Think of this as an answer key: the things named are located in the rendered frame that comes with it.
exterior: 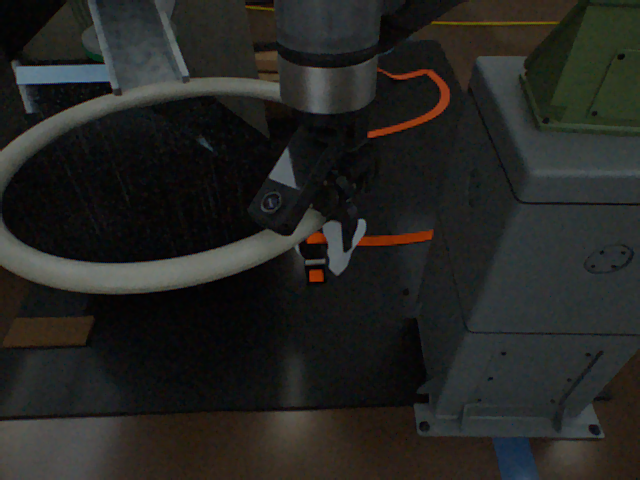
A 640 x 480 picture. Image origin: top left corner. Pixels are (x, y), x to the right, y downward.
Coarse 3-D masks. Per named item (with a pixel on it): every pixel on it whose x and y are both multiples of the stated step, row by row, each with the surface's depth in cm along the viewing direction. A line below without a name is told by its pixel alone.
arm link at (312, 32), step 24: (288, 0) 37; (312, 0) 36; (336, 0) 36; (360, 0) 36; (384, 0) 38; (288, 24) 38; (312, 24) 37; (336, 24) 37; (360, 24) 38; (288, 48) 39; (312, 48) 38; (336, 48) 38; (360, 48) 39
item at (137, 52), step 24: (96, 0) 92; (120, 0) 93; (144, 0) 93; (96, 24) 82; (120, 24) 89; (144, 24) 90; (168, 24) 84; (120, 48) 86; (144, 48) 87; (168, 48) 86; (120, 72) 83; (144, 72) 84; (168, 72) 84
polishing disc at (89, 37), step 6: (168, 18) 116; (174, 24) 114; (90, 30) 111; (174, 30) 111; (84, 36) 109; (90, 36) 109; (96, 36) 109; (174, 36) 110; (84, 42) 107; (90, 42) 107; (96, 42) 107; (90, 48) 105; (96, 48) 105
